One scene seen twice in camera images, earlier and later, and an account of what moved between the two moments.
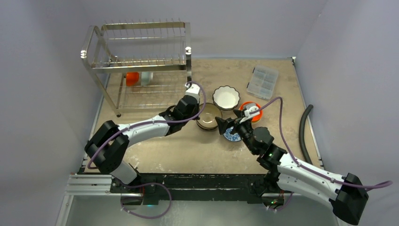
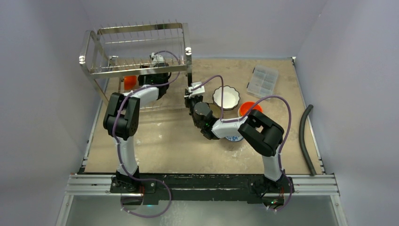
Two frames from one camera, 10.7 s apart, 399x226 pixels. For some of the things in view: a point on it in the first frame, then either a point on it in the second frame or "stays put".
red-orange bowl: x=255 y=118 stays put
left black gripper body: x=195 y=112 to x=148 y=78
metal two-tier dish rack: x=141 y=62 stays put
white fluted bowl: x=226 y=105 stays put
